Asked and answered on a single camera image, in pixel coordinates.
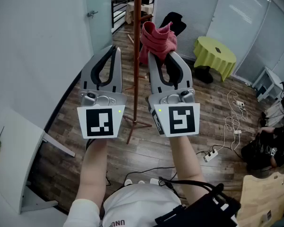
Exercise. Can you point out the black metal railing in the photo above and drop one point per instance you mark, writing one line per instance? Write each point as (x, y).
(117, 11)

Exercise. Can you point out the person's white shirt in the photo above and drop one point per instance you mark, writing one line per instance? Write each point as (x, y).
(137, 204)

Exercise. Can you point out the white power strip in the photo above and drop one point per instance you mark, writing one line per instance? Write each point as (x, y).
(210, 155)

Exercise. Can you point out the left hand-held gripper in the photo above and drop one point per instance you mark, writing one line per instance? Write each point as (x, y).
(100, 98)

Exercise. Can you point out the person's white shoe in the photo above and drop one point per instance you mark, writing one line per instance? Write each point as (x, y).
(128, 182)
(141, 182)

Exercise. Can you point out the table with white tablecloth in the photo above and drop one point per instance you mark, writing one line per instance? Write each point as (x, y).
(130, 11)

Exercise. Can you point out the black bag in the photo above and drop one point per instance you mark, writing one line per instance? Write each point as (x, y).
(253, 155)

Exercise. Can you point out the person's left forearm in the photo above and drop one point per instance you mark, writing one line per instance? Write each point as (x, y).
(94, 169)

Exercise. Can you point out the white side table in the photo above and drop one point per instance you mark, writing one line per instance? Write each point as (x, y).
(267, 81)

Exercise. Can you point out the small black object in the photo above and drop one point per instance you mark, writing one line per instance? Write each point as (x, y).
(218, 50)

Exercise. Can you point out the person's left white shoe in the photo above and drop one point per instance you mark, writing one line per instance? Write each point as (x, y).
(128, 182)

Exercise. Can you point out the light wooden board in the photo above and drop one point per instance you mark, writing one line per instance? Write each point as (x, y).
(262, 197)

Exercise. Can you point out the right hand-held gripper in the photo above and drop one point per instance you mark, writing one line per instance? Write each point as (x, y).
(163, 117)

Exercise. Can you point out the person's right forearm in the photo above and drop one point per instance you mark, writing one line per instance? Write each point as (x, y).
(187, 164)

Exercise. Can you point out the person's right white shoe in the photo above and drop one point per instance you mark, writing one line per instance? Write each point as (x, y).
(141, 182)

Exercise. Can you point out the frosted glass door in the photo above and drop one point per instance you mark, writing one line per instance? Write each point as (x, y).
(98, 32)

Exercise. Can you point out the red cloth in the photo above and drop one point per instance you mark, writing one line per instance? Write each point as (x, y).
(156, 41)

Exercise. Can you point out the brown wooden coat stand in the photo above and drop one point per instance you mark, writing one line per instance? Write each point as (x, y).
(137, 20)

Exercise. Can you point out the round table with green cloth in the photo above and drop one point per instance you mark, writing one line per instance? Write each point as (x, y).
(213, 58)

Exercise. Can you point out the white power adapter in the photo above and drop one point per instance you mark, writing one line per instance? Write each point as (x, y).
(239, 103)

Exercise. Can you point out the black office chair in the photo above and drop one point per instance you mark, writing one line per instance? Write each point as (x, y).
(174, 20)

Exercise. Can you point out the small white plug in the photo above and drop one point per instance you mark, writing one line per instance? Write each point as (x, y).
(237, 131)

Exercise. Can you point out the white desk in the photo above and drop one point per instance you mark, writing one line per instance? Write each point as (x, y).
(14, 155)

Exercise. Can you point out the black waist-worn device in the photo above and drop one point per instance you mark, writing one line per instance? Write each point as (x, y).
(203, 209)

